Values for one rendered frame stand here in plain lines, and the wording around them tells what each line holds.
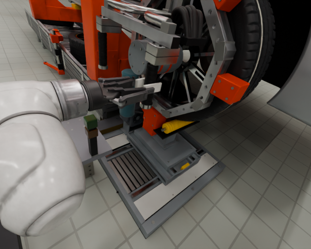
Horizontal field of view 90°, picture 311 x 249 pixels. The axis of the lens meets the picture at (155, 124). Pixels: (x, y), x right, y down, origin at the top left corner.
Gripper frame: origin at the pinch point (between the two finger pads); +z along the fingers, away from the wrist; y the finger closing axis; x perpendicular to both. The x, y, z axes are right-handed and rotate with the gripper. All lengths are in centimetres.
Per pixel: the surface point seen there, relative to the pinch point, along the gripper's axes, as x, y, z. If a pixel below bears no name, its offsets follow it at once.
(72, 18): -27, -253, 54
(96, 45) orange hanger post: -6, -60, 8
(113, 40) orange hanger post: -3, -60, 19
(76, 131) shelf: -38, -30, -17
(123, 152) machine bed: -76, -32, 15
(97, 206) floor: -83, -8, -17
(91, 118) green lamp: -16.9, -11.3, -14.9
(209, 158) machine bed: -75, 10, 74
